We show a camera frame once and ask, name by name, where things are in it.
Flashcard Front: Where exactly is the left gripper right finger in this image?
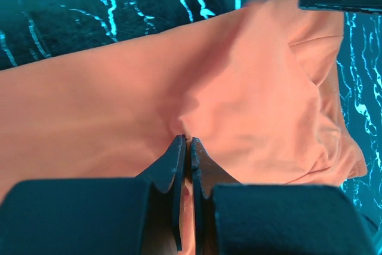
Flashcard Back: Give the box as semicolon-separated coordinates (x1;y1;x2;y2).
190;137;238;255

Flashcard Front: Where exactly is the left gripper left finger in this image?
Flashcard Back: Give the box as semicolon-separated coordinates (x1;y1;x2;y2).
135;135;186;251

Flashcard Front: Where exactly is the orange t shirt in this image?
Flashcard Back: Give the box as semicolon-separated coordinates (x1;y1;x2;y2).
1;0;375;254

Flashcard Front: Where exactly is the black marble pattern mat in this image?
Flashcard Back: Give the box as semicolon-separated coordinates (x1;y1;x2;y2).
0;0;382;226

